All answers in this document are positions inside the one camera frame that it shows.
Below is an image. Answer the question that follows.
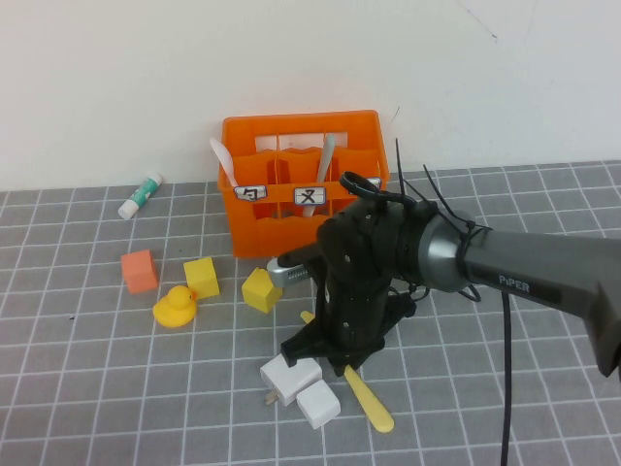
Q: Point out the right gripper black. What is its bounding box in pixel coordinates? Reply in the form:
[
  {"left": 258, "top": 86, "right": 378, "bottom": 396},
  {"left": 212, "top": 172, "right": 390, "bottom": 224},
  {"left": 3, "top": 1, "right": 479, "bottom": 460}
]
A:
[{"left": 280, "top": 198, "right": 428, "bottom": 379}]

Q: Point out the right arm looped cable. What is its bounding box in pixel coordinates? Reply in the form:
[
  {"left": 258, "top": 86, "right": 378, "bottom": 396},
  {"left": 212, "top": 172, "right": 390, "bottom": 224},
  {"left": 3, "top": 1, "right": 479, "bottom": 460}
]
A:
[{"left": 339, "top": 172, "right": 413, "bottom": 208}]

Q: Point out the yellow plastic knife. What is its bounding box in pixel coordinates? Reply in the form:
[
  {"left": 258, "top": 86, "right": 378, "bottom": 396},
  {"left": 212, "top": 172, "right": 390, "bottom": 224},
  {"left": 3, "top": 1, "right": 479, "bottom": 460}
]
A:
[{"left": 299, "top": 310, "right": 396, "bottom": 434}]

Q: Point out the white green glue stick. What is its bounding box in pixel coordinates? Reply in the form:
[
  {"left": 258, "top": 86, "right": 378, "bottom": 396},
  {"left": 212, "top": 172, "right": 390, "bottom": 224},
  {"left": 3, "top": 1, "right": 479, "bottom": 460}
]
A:
[{"left": 117, "top": 173, "right": 164, "bottom": 221}]

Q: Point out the notched yellow foam cube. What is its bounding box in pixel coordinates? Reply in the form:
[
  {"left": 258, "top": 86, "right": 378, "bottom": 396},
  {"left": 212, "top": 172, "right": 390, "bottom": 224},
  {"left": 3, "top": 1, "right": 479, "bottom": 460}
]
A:
[{"left": 241, "top": 267, "right": 283, "bottom": 315}]

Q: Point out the paper label fork character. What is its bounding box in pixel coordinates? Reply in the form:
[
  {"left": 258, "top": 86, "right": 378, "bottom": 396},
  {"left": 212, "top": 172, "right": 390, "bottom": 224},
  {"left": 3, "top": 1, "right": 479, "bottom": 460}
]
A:
[{"left": 293, "top": 185, "right": 327, "bottom": 206}]

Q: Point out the grey grid table mat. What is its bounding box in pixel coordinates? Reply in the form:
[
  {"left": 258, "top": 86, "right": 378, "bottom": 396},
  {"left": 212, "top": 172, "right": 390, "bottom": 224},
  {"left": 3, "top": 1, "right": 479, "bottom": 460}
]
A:
[{"left": 0, "top": 159, "right": 621, "bottom": 466}]

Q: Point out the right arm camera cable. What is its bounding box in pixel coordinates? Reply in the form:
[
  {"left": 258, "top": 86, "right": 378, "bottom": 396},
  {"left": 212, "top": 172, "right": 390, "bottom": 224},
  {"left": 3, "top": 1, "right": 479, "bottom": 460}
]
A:
[{"left": 498, "top": 290, "right": 516, "bottom": 466}]

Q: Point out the pink plastic spoon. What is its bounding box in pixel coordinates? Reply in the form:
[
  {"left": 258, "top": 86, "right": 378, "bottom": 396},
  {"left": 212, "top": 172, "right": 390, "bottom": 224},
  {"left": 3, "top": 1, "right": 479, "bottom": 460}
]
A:
[{"left": 208, "top": 137, "right": 239, "bottom": 188}]

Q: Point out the grey plastic fork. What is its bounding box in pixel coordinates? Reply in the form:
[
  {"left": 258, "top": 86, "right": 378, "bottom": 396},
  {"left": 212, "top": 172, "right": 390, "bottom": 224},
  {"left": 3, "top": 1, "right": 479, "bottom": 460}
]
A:
[{"left": 300, "top": 134, "right": 337, "bottom": 218}]

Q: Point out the white charger plug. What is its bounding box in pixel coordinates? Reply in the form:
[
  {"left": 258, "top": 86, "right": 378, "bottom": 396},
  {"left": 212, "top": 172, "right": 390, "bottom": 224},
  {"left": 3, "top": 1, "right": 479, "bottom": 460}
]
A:
[{"left": 259, "top": 356, "right": 324, "bottom": 408}]

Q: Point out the yellow rubber duck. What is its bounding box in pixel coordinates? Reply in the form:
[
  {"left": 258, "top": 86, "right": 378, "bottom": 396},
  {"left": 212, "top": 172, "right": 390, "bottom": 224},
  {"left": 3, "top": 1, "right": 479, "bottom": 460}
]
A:
[{"left": 151, "top": 284, "right": 199, "bottom": 330}]

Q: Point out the paper label spoon character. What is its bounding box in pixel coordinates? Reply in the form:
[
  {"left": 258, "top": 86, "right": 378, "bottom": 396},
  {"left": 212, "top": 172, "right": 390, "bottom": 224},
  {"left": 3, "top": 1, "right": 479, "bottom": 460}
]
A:
[{"left": 233, "top": 183, "right": 269, "bottom": 202}]

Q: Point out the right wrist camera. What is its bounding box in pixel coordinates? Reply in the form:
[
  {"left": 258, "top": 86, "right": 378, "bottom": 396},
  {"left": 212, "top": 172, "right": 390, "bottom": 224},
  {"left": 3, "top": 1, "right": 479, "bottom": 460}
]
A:
[{"left": 265, "top": 245, "right": 321, "bottom": 291}]

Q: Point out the small white cube adapter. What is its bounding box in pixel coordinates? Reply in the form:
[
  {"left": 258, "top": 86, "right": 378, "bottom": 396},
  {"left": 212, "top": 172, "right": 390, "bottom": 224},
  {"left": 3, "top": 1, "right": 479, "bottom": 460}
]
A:
[{"left": 295, "top": 379, "right": 342, "bottom": 430}]

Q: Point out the black zip tie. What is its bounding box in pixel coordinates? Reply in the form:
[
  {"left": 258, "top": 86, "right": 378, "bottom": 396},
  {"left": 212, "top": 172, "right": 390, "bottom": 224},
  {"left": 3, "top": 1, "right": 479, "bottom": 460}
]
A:
[
  {"left": 393, "top": 137, "right": 416, "bottom": 208},
  {"left": 420, "top": 163, "right": 492, "bottom": 244}
]

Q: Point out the orange plastic cutlery holder crate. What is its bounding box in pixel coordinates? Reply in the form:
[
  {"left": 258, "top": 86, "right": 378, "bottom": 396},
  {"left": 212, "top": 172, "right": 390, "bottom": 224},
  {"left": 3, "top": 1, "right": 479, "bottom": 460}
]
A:
[{"left": 216, "top": 109, "right": 392, "bottom": 258}]

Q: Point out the orange foam cube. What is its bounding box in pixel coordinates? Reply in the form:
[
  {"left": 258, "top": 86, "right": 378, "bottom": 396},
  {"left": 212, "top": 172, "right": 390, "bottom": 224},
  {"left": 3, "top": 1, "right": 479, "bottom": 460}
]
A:
[{"left": 120, "top": 249, "right": 160, "bottom": 295}]

